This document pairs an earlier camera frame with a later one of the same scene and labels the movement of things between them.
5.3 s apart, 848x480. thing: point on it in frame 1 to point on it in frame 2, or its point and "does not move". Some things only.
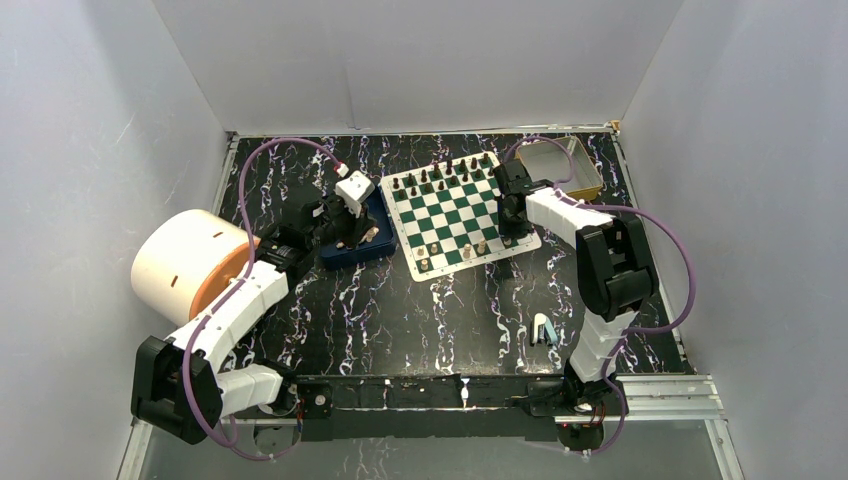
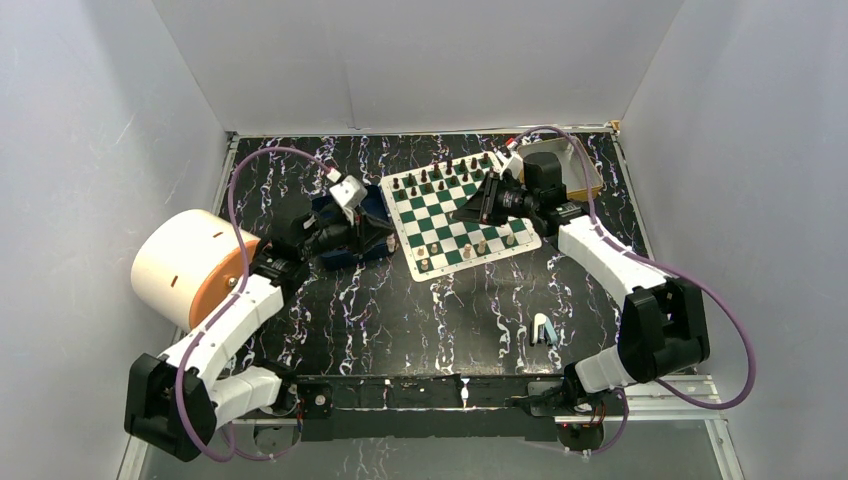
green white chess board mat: (447, 216) does not move
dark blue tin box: (381, 245) does not move
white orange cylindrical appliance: (185, 261) does not move
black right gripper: (507, 230) to (482, 206)
